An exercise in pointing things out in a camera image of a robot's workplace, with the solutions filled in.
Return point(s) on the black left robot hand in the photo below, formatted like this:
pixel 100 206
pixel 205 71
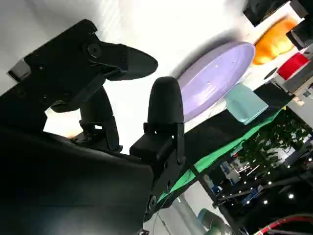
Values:
pixel 264 11

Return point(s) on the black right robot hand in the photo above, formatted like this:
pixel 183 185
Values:
pixel 61 171

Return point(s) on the orange and white bread roll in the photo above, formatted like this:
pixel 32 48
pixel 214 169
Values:
pixel 271 44

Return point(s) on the black equipment box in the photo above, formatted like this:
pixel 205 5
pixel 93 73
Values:
pixel 302 34

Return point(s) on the red box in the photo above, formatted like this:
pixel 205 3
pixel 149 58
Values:
pixel 293 66

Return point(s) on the lilac plate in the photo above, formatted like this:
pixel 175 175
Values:
pixel 215 80

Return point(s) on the pale green mug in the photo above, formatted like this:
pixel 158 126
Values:
pixel 245 105

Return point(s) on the green plants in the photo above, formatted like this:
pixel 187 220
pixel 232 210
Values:
pixel 276 139

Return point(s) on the green cloth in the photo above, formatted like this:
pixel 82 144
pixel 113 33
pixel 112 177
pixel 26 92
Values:
pixel 205 162

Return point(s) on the black metal frame bar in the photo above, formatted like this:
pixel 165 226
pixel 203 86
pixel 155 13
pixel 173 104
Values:
pixel 210 195

